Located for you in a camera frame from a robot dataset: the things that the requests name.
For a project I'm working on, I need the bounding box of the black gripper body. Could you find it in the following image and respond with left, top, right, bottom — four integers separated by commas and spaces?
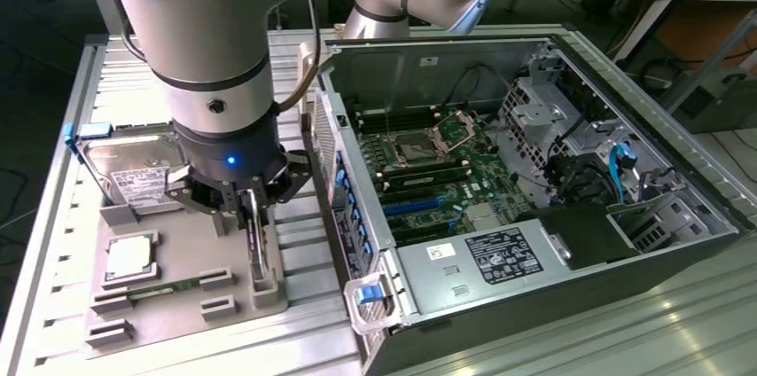
173, 112, 289, 186

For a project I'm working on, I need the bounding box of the graphics card with black cooler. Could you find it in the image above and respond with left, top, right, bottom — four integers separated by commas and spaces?
244, 189, 277, 294

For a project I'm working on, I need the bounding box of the silver hard disk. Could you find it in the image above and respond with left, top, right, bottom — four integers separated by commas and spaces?
81, 134, 185, 217

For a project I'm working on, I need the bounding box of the grey parts rack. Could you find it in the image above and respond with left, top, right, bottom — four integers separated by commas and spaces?
76, 198, 290, 362

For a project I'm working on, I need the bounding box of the silver CPU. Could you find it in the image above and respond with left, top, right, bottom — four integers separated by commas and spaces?
105, 236, 156, 282

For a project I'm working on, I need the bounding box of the CPU socket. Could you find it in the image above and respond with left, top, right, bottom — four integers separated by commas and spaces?
393, 129, 442, 164

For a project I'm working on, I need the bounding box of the blue expansion slot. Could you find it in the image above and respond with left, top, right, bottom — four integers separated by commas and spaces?
381, 196, 442, 217

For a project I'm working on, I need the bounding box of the green RAM stick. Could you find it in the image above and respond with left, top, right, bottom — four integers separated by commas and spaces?
127, 280, 205, 300

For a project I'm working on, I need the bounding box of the installed black RAM stick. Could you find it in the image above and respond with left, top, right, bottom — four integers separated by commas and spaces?
384, 166, 468, 191

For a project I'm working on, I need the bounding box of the green motherboard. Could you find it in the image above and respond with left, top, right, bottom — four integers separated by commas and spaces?
353, 103, 533, 248

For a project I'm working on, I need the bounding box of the metal socket cover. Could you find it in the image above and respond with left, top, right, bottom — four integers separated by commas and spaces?
430, 109, 480, 149

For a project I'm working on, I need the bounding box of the silver chipset heatsink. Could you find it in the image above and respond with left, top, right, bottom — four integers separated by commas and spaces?
464, 205, 504, 229

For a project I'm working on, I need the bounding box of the grey power supply unit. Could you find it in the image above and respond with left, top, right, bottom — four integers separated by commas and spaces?
394, 218, 578, 317

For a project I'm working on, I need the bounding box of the metal disk bay cage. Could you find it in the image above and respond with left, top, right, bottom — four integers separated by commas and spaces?
496, 76, 593, 182

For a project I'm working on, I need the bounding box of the open black PC case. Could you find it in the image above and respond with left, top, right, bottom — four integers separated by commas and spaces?
297, 23, 748, 376

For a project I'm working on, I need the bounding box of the black plastic shroud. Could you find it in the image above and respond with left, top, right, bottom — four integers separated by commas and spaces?
537, 202, 644, 270

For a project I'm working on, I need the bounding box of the black stand pole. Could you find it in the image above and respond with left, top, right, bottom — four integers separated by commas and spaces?
612, 0, 726, 62

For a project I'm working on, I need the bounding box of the grey floor box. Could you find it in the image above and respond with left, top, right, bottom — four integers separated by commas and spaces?
673, 72, 757, 134

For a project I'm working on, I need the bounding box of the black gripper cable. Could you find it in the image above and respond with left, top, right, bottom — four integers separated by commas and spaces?
274, 0, 325, 111

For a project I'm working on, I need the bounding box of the black looped wire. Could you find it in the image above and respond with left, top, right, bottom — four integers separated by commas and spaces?
446, 64, 510, 111

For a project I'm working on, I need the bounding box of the black power wire bundle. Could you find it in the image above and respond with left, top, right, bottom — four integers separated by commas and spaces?
542, 158, 610, 208

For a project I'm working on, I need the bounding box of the blue wire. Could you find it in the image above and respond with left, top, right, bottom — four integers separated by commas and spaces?
605, 140, 637, 207

